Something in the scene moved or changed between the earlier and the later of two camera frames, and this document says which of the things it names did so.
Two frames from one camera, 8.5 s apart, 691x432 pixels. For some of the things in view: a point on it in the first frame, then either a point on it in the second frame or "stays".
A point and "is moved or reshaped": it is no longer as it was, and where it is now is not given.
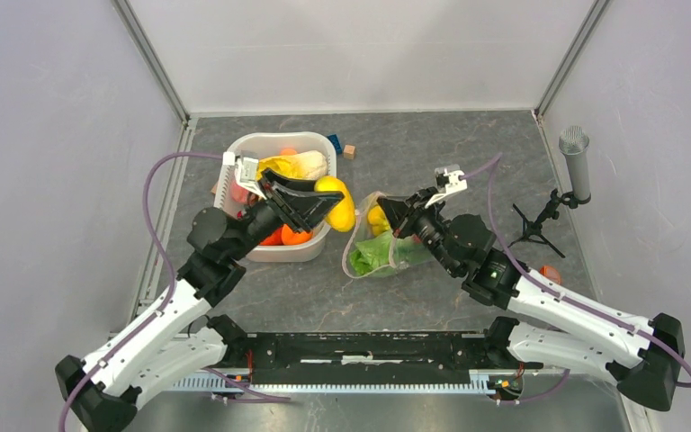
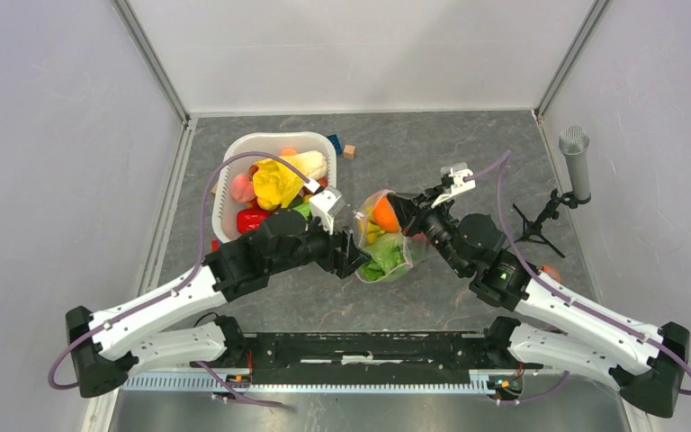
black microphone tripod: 532,230 stays
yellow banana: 378,220 is moved or reshaped
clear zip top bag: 372,248 stays
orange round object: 551,273 stays
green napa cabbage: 385,253 is moved or reshaped
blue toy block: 335,139 stays
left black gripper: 300,200 -> 344,262
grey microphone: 573,142 stays
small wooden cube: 349,151 stays
